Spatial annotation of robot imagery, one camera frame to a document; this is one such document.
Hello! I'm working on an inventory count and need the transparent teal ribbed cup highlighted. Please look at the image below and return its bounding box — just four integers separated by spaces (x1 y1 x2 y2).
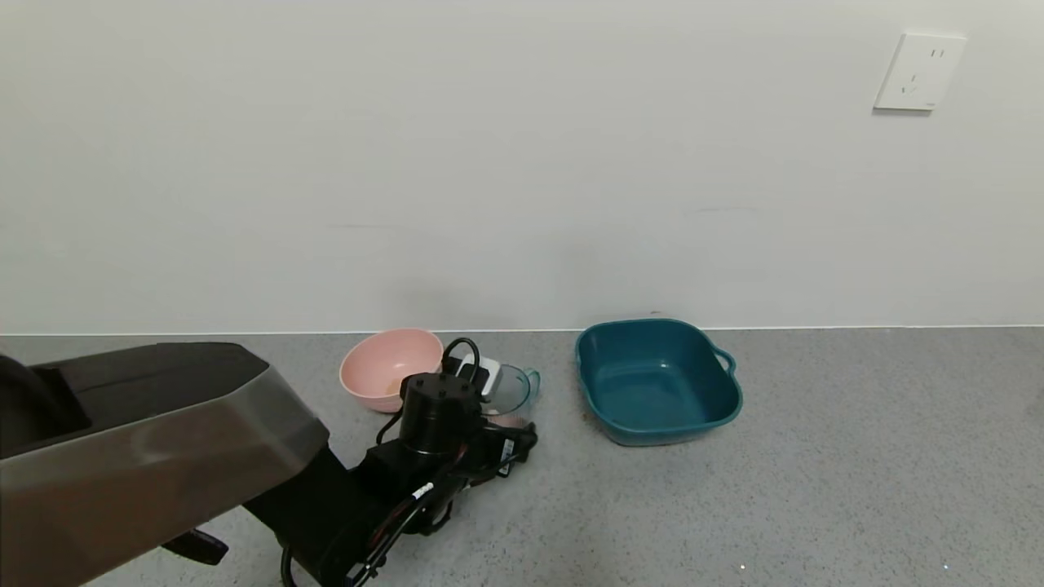
483 364 542 426

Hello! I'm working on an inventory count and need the pink plastic bowl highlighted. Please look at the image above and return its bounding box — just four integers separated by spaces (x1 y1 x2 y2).
339 329 445 413

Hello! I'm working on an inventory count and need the teal square plastic tray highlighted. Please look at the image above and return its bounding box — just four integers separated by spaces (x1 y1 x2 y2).
575 319 743 447

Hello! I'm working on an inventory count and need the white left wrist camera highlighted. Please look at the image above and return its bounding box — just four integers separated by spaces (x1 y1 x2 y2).
453 354 501 400

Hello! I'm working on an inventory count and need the thin black camera cable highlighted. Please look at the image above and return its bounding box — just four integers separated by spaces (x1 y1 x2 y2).
281 337 490 587

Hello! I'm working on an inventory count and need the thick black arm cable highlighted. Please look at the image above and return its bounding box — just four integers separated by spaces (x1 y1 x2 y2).
161 528 231 567

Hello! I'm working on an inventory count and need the white wall socket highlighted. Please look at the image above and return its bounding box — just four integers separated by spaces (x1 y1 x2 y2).
873 32 968 113

